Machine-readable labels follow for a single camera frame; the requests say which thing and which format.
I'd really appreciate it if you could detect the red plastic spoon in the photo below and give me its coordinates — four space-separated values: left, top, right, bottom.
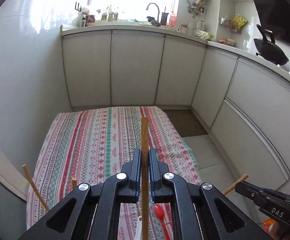
154 203 173 239

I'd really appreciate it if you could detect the white plastic spoon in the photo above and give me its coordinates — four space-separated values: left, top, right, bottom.
133 216 142 240

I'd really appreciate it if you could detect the chrome kitchen faucet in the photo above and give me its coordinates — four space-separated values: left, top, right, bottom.
146 2 160 26

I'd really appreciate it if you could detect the orange snack bag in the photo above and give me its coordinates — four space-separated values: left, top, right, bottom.
262 218 279 238

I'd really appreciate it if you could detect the patterned striped tablecloth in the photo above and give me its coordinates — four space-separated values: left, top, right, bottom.
22 107 203 239

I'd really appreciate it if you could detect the black wok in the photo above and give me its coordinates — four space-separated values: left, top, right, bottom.
254 24 289 66

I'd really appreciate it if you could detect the clear glass jug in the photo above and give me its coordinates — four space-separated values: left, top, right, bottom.
196 20 204 32

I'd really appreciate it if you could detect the red bottle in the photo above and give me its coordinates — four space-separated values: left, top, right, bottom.
169 10 176 28

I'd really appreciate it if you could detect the yellow green packet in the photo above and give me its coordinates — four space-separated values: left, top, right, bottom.
232 15 248 29

